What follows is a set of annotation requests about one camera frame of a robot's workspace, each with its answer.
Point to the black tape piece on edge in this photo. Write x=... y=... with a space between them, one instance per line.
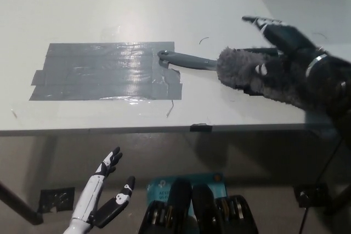
x=200 y=128

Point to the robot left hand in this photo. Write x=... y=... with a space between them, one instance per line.
x=89 y=198

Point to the black table leg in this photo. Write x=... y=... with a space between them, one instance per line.
x=19 y=205

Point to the blue box on floor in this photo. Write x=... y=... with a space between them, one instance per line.
x=160 y=188

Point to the grey fluffy duster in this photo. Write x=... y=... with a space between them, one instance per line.
x=241 y=72

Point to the grey duct tape patch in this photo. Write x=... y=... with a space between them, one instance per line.
x=107 y=71

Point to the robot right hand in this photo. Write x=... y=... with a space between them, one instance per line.
x=290 y=39

